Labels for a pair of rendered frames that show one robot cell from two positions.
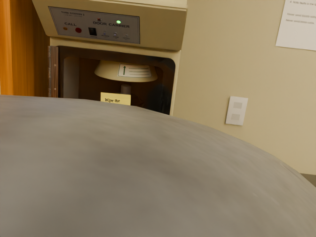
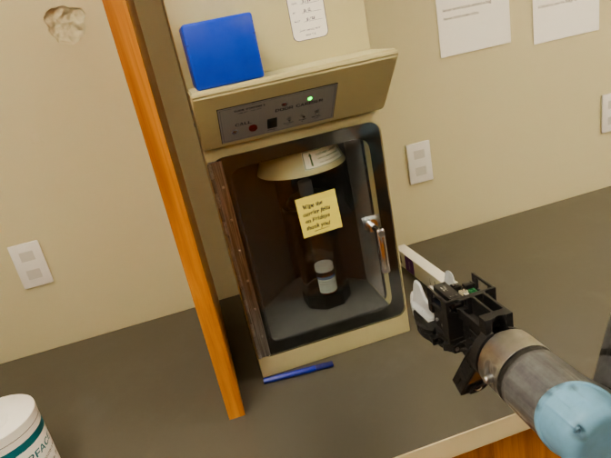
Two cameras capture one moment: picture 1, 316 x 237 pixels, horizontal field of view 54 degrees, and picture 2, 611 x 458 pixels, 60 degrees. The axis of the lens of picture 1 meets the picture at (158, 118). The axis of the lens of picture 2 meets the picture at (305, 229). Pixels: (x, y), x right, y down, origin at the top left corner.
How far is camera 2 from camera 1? 0.35 m
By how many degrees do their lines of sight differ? 11
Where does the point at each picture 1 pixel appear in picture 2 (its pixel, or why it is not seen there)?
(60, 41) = (219, 152)
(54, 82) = (228, 212)
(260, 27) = (415, 40)
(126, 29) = (318, 104)
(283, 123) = (482, 155)
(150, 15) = (352, 76)
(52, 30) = (215, 141)
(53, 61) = (219, 184)
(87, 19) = (268, 109)
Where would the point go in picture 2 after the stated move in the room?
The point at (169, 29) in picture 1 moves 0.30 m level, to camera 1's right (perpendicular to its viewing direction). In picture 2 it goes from (374, 85) to (534, 48)
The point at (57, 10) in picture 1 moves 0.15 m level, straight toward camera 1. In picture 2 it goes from (228, 111) to (280, 113)
